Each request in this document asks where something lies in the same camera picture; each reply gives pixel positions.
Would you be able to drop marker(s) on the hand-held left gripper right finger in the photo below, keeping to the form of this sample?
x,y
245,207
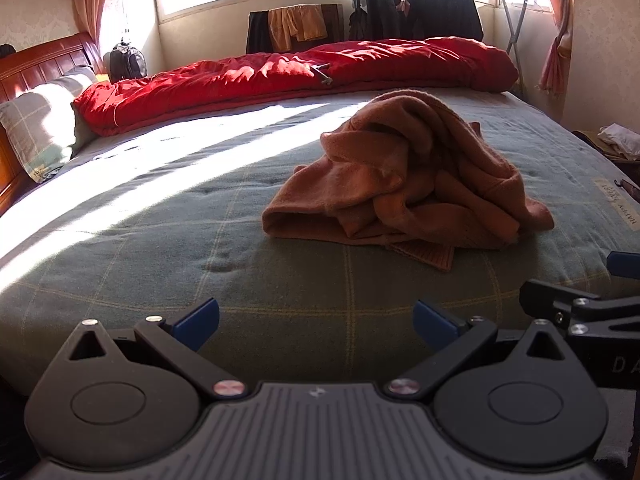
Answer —
x,y
435,322

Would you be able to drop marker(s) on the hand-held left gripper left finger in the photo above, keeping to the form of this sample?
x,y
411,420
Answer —
x,y
197,322

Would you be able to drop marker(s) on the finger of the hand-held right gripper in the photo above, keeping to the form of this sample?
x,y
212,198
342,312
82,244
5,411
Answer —
x,y
545,300
625,266

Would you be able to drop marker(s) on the orange knit sweater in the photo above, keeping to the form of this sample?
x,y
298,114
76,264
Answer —
x,y
425,175

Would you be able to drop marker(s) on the pile of white clothes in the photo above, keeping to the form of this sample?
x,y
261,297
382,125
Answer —
x,y
620,140

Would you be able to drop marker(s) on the metal clothes rack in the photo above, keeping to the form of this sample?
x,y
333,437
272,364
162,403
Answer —
x,y
515,25

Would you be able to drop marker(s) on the bed with plaid sheet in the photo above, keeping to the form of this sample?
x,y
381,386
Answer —
x,y
200,240

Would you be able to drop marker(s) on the red quilt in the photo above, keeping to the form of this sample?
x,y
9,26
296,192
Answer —
x,y
250,80

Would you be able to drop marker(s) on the plaid pillow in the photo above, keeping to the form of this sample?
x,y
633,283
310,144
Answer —
x,y
40,120

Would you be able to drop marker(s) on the grey backpack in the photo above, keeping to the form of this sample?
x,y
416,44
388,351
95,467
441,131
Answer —
x,y
127,62

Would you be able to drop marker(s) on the metal quilt clip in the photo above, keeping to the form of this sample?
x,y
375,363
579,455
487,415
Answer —
x,y
320,72

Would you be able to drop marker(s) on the dark wooden chair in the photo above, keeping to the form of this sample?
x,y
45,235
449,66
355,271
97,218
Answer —
x,y
257,30

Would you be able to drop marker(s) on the wooden headboard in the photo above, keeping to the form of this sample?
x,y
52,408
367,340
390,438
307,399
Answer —
x,y
35,62

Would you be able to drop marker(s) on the hanging black coats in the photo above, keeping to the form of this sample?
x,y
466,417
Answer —
x,y
447,7

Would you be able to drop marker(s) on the orange yellow garment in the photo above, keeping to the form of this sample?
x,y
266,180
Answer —
x,y
300,25

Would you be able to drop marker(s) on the black jacket with round patch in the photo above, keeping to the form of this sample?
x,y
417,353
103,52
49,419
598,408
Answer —
x,y
382,5

